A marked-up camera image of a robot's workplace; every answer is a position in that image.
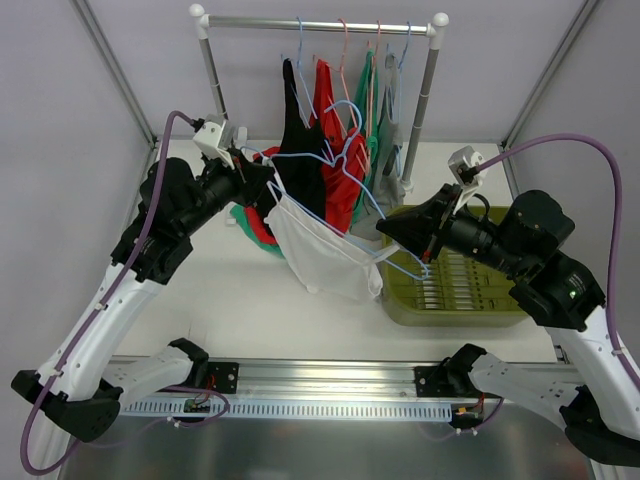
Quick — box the black tank top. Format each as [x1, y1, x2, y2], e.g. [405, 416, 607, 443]
[273, 58, 326, 219]

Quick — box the red tank top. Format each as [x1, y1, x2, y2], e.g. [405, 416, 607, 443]
[244, 59, 369, 247]

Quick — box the white tank top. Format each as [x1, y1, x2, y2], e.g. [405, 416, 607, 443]
[265, 181, 399, 302]

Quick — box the light blue wire hanger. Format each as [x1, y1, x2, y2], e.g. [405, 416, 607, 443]
[240, 100, 430, 282]

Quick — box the green tank top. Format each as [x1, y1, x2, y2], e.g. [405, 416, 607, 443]
[229, 49, 382, 260]

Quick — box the pink wire hanger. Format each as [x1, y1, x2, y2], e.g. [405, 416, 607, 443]
[313, 18, 372, 175]

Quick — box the salmon wire hanger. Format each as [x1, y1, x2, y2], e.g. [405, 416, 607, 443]
[366, 21, 381, 153]

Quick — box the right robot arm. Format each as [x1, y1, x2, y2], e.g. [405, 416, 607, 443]
[376, 184, 639, 467]

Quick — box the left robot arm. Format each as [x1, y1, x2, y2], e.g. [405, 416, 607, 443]
[11, 149, 275, 443]

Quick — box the grey tank top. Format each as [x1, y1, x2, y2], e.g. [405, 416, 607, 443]
[351, 53, 405, 241]

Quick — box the olive green plastic basket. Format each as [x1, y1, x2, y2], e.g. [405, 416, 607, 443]
[381, 204, 531, 329]

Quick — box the white silver clothes rack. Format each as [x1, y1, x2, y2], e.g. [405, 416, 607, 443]
[189, 3, 449, 193]

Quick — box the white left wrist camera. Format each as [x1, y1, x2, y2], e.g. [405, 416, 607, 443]
[192, 115, 235, 170]

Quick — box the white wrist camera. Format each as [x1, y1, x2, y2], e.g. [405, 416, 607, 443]
[192, 115, 235, 170]
[448, 145, 486, 213]

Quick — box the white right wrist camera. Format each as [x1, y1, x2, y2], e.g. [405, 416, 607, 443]
[448, 145, 486, 213]

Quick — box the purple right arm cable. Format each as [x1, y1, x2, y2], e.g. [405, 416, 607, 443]
[469, 133, 640, 396]

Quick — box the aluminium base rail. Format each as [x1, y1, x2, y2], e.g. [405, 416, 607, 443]
[107, 355, 586, 401]

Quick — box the white slotted cable duct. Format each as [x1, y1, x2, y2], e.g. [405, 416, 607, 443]
[123, 396, 453, 423]

